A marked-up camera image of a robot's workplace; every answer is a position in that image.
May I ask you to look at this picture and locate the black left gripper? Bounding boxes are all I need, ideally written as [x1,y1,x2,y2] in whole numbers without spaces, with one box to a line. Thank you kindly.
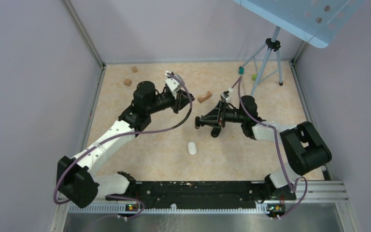
[146,89,195,115]

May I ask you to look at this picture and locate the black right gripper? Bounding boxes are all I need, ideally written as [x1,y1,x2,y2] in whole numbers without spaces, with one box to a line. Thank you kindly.
[200,100,246,128]

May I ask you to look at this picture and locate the black earbud charging case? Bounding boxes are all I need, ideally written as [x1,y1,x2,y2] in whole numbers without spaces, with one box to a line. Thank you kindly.
[211,128,221,138]

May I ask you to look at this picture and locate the white earbud charging case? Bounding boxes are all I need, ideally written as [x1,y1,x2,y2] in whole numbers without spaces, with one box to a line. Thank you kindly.
[187,142,197,156]

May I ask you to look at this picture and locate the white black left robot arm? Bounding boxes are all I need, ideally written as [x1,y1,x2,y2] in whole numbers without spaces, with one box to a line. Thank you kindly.
[53,77,194,208]

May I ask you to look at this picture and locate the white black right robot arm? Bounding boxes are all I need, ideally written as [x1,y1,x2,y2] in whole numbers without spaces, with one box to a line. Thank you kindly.
[195,95,332,199]

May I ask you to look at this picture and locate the brown wooden arch block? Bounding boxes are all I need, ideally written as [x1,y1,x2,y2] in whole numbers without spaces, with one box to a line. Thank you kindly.
[198,91,212,103]

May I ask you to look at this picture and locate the grey tripod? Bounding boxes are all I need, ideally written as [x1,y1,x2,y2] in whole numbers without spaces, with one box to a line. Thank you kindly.
[240,26,284,96]

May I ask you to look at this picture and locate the light blue perforated panel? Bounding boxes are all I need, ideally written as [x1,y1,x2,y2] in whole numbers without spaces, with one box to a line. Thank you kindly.
[234,0,364,48]

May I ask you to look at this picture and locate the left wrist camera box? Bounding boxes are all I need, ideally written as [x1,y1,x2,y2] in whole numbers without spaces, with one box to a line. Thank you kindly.
[165,71,185,99]

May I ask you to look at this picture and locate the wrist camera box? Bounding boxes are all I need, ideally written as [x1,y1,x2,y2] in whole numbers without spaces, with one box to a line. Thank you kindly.
[165,71,185,99]
[220,88,233,103]

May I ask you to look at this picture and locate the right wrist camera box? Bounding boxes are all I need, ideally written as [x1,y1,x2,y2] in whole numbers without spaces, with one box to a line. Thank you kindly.
[220,88,233,103]

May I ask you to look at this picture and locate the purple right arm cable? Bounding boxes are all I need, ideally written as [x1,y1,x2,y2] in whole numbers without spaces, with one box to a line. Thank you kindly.
[230,75,308,220]

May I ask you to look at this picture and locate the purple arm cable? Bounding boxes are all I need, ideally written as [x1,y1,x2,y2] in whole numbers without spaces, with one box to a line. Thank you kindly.
[53,72,195,221]
[230,75,308,220]

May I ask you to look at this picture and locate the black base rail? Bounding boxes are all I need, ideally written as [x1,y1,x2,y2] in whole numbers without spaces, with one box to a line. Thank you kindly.
[123,181,297,209]

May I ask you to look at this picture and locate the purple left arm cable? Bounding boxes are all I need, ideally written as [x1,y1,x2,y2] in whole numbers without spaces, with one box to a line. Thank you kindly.
[53,72,195,221]

